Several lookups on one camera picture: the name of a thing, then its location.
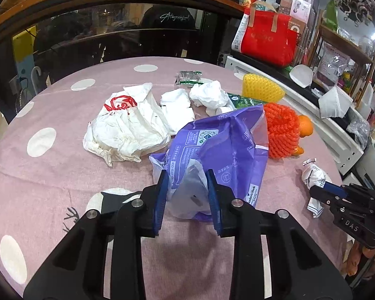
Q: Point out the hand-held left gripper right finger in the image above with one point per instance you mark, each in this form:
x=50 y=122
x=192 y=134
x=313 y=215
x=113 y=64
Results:
x=212 y=200

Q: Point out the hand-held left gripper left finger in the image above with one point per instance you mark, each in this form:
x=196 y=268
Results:
x=161 y=200

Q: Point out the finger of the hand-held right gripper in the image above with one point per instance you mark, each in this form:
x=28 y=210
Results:
x=320 y=195
x=332 y=188

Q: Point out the white paper wrapper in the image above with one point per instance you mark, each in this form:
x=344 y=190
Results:
x=312 y=176

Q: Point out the purple plastic bag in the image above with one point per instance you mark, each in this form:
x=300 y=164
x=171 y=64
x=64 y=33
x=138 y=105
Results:
x=225 y=150

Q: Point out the green drink carton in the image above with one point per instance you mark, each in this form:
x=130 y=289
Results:
x=243 y=100

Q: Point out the yellow foam net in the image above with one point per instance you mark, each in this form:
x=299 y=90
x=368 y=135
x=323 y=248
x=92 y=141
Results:
x=262 y=89

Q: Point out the person's right hand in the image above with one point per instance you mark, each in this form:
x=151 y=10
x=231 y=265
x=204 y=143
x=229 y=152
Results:
x=357 y=261

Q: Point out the orange fruit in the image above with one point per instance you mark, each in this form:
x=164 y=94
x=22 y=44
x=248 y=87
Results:
x=299 y=151
x=304 y=126

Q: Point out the white drawer cabinet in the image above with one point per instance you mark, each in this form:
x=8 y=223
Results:
x=318 y=131

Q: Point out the clear plastic bag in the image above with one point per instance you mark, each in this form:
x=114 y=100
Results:
x=359 y=132

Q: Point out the white plastic bag red print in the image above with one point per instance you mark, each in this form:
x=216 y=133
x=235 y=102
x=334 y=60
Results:
x=128 y=131

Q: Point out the orange foam net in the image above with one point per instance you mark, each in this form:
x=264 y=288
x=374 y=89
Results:
x=281 y=128

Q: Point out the white folded face mask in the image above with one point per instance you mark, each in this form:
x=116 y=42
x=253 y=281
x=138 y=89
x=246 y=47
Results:
x=334 y=103

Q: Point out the folded white tissue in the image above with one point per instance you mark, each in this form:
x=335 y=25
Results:
x=176 y=106

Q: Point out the crumpled white tissue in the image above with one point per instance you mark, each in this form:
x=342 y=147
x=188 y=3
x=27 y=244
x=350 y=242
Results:
x=209 y=93

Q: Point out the green snack wrapper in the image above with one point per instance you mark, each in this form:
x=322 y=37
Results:
x=189 y=78

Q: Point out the foil packet with label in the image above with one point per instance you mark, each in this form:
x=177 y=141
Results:
x=332 y=62

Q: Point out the wooden shelf rack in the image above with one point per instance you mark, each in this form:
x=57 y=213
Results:
x=343 y=42

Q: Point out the red tote bag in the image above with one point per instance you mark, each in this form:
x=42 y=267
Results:
x=265 y=43

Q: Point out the brown printed box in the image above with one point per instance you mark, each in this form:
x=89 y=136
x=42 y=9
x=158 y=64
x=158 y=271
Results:
x=298 y=26

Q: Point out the green packet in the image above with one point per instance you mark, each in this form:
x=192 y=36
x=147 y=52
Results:
x=332 y=15

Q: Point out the pink product box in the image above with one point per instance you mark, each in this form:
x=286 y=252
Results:
x=303 y=0

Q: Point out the wood-framed glass cabinet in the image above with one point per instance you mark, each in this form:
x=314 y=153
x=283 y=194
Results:
x=81 y=3

